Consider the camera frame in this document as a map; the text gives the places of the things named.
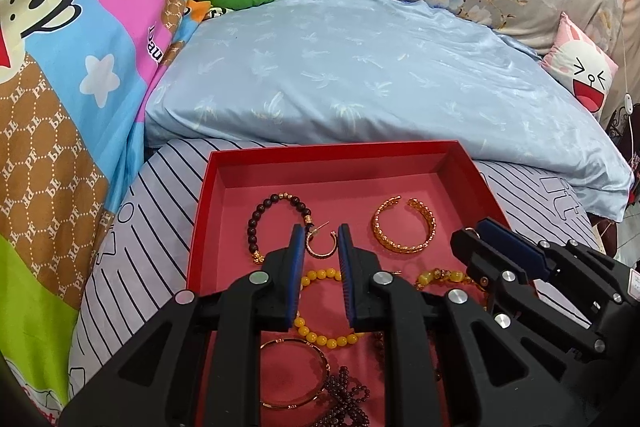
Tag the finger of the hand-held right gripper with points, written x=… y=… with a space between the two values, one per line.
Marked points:
x=475 y=257
x=520 y=252

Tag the red cardboard box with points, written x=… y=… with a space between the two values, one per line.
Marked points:
x=350 y=187

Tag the light blue pillow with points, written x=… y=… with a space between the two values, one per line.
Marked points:
x=350 y=77

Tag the gold hoop earring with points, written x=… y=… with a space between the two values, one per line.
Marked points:
x=320 y=254

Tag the pink bunny cushion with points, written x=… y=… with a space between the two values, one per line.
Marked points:
x=582 y=62

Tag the dark bedside clutter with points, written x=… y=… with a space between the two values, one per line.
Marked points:
x=627 y=207

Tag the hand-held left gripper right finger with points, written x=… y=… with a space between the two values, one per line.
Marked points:
x=347 y=277

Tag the plain gold bangle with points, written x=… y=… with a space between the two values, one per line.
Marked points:
x=320 y=394

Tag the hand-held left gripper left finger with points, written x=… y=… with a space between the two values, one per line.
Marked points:
x=295 y=277

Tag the colourful cartoon quilt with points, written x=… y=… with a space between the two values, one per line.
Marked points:
x=75 y=82

